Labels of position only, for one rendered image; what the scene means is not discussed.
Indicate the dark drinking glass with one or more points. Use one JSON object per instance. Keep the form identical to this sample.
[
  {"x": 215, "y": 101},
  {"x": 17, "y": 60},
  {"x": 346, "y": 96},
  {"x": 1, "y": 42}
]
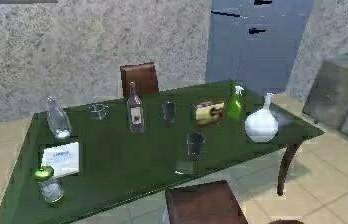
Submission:
[{"x": 169, "y": 111}]

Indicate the yellow brown box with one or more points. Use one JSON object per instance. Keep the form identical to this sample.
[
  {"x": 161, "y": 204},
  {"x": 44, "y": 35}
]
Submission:
[{"x": 208, "y": 112}]

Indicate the dark labelled wine bottle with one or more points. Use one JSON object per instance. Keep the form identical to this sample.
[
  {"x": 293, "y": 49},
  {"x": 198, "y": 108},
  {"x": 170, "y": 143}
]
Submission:
[{"x": 135, "y": 111}]

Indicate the dark stemmed glass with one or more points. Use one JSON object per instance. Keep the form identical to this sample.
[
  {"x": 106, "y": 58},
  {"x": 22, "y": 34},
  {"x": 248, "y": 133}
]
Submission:
[{"x": 194, "y": 146}]

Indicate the brown wooden chair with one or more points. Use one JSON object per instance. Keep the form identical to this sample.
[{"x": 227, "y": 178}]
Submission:
[
  {"x": 142, "y": 78},
  {"x": 203, "y": 203}
]

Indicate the green spray bottle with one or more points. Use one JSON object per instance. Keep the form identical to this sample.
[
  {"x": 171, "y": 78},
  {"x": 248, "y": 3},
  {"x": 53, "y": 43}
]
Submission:
[{"x": 235, "y": 105}]

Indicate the green dining table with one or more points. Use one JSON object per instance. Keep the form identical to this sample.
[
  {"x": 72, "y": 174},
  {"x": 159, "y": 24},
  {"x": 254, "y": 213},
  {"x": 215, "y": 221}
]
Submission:
[{"x": 122, "y": 156}]

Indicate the clear glass bowl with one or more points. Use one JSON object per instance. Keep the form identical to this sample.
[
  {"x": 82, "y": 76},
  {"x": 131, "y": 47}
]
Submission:
[{"x": 98, "y": 111}]

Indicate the white round vase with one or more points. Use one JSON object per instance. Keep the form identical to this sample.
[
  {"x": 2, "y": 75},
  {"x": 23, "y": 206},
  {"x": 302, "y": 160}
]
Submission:
[{"x": 261, "y": 125}]

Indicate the blue grey fridge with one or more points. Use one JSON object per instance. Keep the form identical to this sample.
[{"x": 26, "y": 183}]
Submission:
[{"x": 255, "y": 56}]

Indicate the clear glass bottle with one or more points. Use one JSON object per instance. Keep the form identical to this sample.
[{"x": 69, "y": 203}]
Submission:
[{"x": 58, "y": 120}]

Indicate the white blue book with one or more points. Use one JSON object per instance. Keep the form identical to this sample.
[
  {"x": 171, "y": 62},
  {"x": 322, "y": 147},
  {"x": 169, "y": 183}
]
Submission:
[{"x": 62, "y": 160}]

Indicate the green lidded glass jar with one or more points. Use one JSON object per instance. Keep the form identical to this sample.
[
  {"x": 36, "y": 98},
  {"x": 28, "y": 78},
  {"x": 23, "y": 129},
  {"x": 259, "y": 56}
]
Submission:
[{"x": 48, "y": 186}]

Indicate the grey metal cabinet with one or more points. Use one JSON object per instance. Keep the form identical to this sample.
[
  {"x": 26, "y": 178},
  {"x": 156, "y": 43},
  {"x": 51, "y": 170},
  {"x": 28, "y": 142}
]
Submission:
[{"x": 338, "y": 93}]

